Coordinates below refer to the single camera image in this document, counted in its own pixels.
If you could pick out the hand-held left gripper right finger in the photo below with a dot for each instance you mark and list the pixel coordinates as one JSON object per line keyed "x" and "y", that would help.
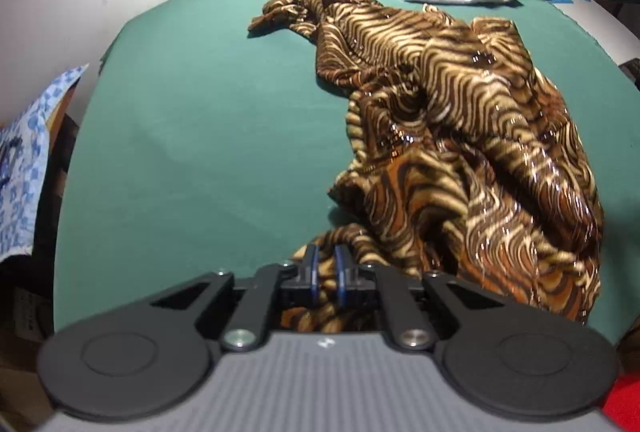
{"x": 341, "y": 272}

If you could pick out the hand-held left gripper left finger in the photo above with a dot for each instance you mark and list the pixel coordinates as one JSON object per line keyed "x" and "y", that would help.
{"x": 313, "y": 272}

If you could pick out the tiger-striped brown garment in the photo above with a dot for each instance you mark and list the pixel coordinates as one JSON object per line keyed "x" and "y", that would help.
{"x": 450, "y": 112}

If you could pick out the dark wooden furniture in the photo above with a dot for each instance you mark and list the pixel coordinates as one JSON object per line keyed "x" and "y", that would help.
{"x": 56, "y": 172}

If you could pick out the blue patterned cloth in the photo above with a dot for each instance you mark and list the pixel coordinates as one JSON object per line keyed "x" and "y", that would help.
{"x": 25, "y": 172}

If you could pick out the red clothing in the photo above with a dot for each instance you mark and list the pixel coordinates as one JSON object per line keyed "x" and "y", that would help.
{"x": 625, "y": 404}

